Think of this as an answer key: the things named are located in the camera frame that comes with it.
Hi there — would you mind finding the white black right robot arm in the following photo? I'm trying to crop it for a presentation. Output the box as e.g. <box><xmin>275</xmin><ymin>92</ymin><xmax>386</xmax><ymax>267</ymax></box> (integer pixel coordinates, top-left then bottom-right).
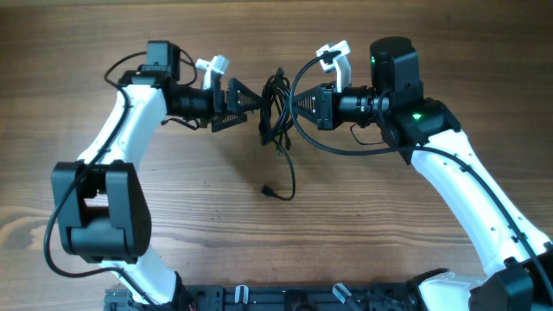
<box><xmin>287</xmin><ymin>36</ymin><xmax>552</xmax><ymax>310</ymax></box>

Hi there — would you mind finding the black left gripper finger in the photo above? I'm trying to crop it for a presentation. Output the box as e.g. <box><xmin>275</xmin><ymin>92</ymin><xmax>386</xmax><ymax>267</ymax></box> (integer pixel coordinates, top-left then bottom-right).
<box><xmin>211</xmin><ymin>113</ymin><xmax>247</xmax><ymax>132</ymax></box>
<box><xmin>226</xmin><ymin>78</ymin><xmax>263</xmax><ymax>112</ymax></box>

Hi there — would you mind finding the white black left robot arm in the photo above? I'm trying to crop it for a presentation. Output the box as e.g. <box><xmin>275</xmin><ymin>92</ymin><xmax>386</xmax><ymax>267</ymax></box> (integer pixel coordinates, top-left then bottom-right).
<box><xmin>47</xmin><ymin>41</ymin><xmax>263</xmax><ymax>310</ymax></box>

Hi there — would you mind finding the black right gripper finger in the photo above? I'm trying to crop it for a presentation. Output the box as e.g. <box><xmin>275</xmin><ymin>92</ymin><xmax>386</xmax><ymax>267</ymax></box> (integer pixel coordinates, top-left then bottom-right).
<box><xmin>292</xmin><ymin>87</ymin><xmax>321</xmax><ymax>113</ymax></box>
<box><xmin>291</xmin><ymin>113</ymin><xmax>317</xmax><ymax>129</ymax></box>

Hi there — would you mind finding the black left camera cable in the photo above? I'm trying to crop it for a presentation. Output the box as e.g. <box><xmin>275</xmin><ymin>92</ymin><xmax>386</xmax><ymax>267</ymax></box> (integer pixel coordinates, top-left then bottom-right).
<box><xmin>43</xmin><ymin>50</ymin><xmax>200</xmax><ymax>308</ymax></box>

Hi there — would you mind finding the black cable bundle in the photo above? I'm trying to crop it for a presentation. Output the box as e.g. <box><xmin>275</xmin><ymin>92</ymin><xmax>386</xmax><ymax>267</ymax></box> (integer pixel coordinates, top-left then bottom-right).
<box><xmin>257</xmin><ymin>67</ymin><xmax>297</xmax><ymax>202</ymax></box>

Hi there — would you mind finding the black camera cable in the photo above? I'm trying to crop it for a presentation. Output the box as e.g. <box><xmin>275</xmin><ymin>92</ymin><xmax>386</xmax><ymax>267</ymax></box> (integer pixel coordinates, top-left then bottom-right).
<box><xmin>43</xmin><ymin>50</ymin><xmax>200</xmax><ymax>308</ymax></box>
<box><xmin>289</xmin><ymin>50</ymin><xmax>553</xmax><ymax>303</ymax></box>

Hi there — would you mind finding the black right camera cable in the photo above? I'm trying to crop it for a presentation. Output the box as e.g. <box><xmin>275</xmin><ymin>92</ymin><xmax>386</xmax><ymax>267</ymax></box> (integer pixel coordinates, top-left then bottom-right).
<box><xmin>289</xmin><ymin>50</ymin><xmax>553</xmax><ymax>303</ymax></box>

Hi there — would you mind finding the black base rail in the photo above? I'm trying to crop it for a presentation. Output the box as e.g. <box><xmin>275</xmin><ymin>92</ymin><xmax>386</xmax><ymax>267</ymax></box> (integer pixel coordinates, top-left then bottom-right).
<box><xmin>103</xmin><ymin>282</ymin><xmax>433</xmax><ymax>311</ymax></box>

